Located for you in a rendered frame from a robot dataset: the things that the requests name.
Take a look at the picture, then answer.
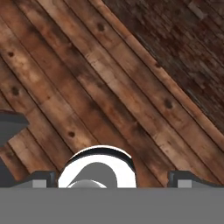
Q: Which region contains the dark grey angular object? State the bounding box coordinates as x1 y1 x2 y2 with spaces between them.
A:
0 109 31 188

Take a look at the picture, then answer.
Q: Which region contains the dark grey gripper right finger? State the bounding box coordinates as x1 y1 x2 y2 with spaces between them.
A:
167 170 224 189

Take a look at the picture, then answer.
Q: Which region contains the white and black round object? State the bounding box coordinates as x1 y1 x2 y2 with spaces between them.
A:
57 144 137 189

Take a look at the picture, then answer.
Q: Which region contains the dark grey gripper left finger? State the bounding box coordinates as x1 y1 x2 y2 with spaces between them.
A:
10 170 58 189

